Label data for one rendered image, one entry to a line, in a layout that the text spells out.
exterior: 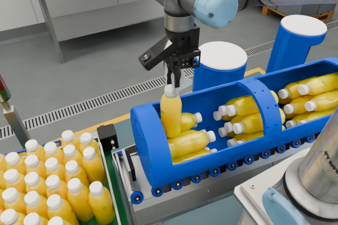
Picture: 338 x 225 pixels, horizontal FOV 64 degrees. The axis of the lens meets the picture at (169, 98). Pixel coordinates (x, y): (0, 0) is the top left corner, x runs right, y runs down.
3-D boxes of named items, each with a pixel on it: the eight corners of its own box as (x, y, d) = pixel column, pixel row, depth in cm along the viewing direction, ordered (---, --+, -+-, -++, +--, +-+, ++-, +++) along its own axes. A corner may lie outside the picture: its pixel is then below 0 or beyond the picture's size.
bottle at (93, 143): (91, 158, 113) (83, 130, 101) (106, 162, 112) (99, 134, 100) (83, 172, 108) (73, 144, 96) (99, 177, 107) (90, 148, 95)
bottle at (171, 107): (172, 121, 98) (171, 82, 86) (185, 131, 94) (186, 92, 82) (157, 130, 94) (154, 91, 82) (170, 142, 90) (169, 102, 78)
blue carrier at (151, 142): (351, 134, 115) (383, 80, 97) (156, 205, 92) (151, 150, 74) (303, 96, 136) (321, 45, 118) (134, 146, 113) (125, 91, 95)
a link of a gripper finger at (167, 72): (184, 84, 85) (187, 63, 78) (166, 89, 84) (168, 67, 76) (180, 78, 87) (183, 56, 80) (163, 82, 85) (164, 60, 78)
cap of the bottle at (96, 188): (88, 188, 84) (87, 185, 82) (99, 181, 85) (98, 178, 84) (93, 198, 81) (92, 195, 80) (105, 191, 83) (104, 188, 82)
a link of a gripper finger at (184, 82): (194, 97, 80) (193, 69, 75) (175, 102, 78) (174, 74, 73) (189, 93, 82) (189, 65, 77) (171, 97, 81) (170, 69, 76)
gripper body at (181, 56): (199, 70, 75) (203, 30, 67) (171, 76, 73) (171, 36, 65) (188, 55, 81) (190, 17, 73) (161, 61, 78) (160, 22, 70)
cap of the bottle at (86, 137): (84, 134, 100) (83, 131, 99) (94, 136, 99) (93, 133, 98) (79, 142, 97) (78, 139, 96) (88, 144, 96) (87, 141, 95)
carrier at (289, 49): (254, 130, 224) (289, 133, 222) (284, 34, 166) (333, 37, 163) (251, 106, 245) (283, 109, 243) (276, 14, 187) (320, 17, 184)
